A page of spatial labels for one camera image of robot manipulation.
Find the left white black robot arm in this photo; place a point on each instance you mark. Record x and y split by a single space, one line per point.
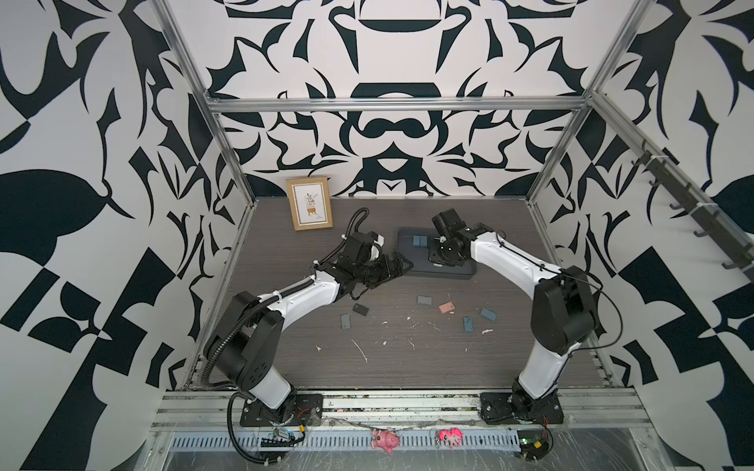
241 349

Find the wall hook rail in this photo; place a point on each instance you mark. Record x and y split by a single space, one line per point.
691 201

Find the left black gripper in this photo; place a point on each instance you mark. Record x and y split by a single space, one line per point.
386 274

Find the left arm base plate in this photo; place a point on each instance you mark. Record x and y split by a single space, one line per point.
298 409

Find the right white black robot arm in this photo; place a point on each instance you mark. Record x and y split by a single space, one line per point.
564 313

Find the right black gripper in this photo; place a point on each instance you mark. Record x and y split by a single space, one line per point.
433 257

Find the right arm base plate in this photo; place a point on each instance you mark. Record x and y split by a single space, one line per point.
517 407

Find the wooden picture frame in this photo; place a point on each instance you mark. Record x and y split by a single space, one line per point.
310 203

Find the pink eraser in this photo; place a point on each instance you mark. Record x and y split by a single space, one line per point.
447 307

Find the black eraser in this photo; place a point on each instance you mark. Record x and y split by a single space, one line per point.
360 309

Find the dark grey storage box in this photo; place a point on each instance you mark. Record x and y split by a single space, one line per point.
418 256

